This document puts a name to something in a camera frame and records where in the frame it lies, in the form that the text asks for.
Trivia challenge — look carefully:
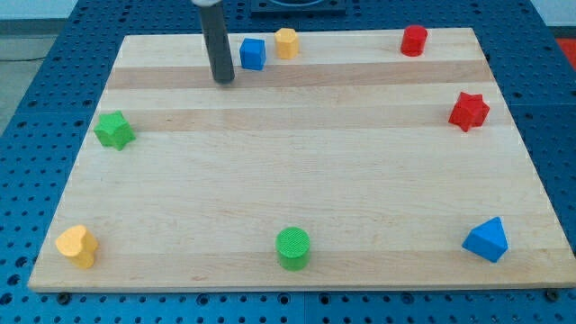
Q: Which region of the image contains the green star block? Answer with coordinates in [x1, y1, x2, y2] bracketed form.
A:
[94, 111, 136, 150]

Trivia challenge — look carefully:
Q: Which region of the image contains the red star block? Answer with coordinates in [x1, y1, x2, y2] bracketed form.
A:
[448, 92, 490, 132]

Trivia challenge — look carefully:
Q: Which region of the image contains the wooden board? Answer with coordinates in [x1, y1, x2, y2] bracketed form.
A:
[28, 28, 575, 293]

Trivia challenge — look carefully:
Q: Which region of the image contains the yellow hexagon block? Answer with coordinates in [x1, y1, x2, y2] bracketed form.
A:
[274, 28, 300, 59]

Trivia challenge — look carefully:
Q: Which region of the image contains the yellow heart block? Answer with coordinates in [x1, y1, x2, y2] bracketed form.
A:
[55, 225, 99, 269]

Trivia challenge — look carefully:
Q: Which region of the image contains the green cylinder block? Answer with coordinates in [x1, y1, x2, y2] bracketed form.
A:
[275, 227, 311, 271]

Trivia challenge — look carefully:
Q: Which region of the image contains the red cylinder block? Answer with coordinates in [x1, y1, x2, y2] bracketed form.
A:
[400, 25, 428, 57]

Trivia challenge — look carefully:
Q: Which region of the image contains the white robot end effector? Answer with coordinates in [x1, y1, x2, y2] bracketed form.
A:
[191, 0, 222, 6]

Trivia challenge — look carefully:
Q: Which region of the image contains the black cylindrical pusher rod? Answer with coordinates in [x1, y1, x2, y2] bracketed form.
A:
[197, 3, 235, 84]

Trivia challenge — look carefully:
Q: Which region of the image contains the blue triangle block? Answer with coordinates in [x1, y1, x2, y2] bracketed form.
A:
[462, 217, 509, 263]

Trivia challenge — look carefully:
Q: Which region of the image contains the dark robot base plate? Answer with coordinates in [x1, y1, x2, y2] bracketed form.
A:
[247, 0, 347, 16]

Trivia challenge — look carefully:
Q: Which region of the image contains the blue cube block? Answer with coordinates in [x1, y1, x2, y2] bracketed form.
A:
[239, 38, 266, 70]

